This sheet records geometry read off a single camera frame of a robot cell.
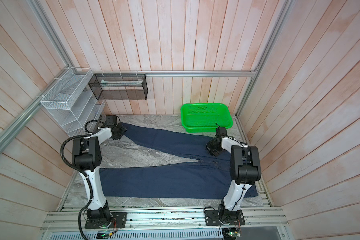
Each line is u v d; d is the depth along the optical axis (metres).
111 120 0.86
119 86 1.05
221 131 0.82
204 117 1.18
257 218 0.76
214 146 0.84
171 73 0.96
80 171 0.57
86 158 0.58
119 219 0.73
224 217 0.66
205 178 0.88
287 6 0.68
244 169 0.51
